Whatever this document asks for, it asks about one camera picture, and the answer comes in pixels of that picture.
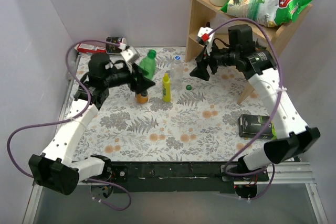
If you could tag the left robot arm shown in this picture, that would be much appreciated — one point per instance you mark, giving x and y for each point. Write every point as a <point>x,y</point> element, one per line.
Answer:
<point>76,129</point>

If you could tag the black cylindrical can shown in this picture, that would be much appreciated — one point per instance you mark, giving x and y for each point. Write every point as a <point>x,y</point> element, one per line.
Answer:
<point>114,50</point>

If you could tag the clear plastic bottle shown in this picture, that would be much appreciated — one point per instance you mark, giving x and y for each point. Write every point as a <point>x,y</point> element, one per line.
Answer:
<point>176,74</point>

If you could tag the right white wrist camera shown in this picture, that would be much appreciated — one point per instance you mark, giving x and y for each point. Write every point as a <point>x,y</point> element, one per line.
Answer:
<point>205,36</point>

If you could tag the yellow squeeze bottle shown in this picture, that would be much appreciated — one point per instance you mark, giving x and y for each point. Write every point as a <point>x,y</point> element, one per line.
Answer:
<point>166,84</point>

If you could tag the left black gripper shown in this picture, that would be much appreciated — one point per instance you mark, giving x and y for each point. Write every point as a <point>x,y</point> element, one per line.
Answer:
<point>134,77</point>

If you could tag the wooden shelf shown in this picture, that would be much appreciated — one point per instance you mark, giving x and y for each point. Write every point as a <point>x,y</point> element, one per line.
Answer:
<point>260,46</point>

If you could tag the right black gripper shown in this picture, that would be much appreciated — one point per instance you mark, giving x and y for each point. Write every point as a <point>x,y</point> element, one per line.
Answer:
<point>208,60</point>

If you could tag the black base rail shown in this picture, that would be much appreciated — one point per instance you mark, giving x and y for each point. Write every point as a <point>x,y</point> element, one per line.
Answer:
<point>139,177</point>

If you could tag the black green box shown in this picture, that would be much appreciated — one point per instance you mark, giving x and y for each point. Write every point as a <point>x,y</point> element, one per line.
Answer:
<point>249,125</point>

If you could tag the green plastic bottle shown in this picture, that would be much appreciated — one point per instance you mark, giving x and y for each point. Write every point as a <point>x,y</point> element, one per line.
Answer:
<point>148,64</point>

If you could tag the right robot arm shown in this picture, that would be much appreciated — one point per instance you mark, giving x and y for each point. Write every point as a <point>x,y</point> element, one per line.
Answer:
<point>293,135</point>

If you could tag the red white box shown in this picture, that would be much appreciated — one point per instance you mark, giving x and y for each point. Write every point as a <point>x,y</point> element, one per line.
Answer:
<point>89,49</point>

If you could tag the green chips bag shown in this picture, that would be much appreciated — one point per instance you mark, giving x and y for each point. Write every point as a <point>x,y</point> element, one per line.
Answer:
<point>269,13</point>

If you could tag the orange juice bottle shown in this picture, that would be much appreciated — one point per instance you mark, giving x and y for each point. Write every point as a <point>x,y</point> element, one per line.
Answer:
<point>142,97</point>

